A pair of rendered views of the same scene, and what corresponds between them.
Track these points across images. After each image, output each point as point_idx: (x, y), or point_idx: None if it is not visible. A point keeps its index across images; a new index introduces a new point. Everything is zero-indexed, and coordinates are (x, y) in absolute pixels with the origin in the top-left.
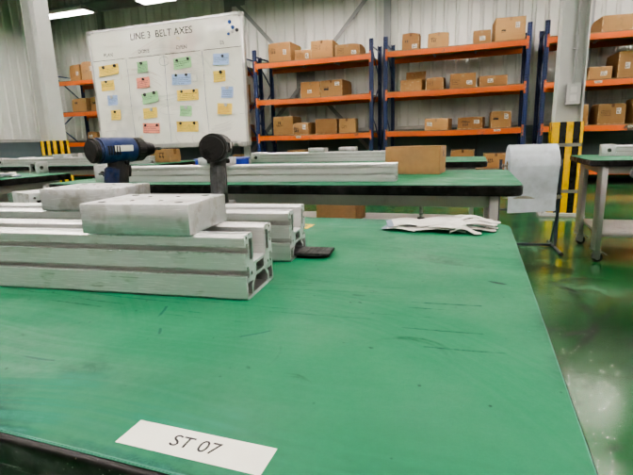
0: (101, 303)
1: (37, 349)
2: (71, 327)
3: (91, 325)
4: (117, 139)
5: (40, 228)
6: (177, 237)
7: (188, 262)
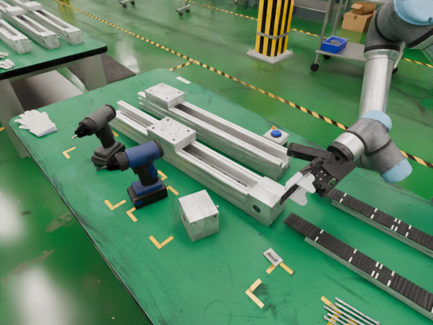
0: None
1: (199, 98)
2: (193, 103)
3: (189, 102)
4: (138, 145)
5: (196, 109)
6: None
7: None
